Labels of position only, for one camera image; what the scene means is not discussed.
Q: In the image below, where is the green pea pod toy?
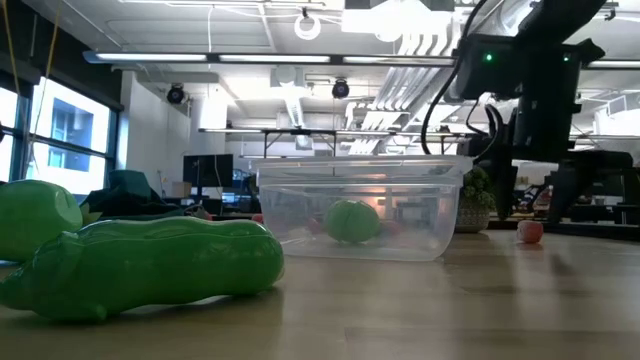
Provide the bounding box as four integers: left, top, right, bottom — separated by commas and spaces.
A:
0, 215, 286, 322

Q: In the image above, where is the white ring lamp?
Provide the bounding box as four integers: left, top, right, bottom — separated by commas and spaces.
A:
293, 12, 323, 42

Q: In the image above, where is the white ventilation duct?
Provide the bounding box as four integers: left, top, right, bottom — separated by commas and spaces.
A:
269, 64, 314, 129

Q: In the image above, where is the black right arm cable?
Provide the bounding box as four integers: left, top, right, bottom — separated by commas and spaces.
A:
419, 0, 489, 156

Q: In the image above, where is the green cabbage toy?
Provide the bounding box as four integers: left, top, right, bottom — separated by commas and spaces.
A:
324, 198, 381, 245
0, 179, 85, 265

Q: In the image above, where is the black overhead rack frame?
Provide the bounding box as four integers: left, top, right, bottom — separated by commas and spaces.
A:
198, 127, 466, 161

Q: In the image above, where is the clear plastic tupperware container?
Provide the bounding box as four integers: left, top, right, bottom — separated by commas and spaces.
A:
252, 154, 475, 263

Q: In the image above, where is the black computer monitor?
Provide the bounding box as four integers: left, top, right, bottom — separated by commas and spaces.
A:
182, 153, 235, 189

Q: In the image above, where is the black aluminium table frame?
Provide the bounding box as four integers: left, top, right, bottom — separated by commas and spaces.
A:
0, 209, 640, 242

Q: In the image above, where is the long ceiling light bar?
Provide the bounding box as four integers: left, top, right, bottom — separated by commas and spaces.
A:
82, 49, 456, 66
584, 59, 640, 70

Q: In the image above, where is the green succulent plant in pot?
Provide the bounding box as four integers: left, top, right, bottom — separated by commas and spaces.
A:
453, 166, 498, 235

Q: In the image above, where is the yellow hanging cable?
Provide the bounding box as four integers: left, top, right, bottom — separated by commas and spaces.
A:
27, 0, 62, 169

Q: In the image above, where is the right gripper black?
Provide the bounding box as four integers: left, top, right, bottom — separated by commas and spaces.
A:
479, 97, 584, 225

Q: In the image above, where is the dark green cloth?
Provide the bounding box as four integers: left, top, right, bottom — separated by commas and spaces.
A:
79, 169, 211, 222

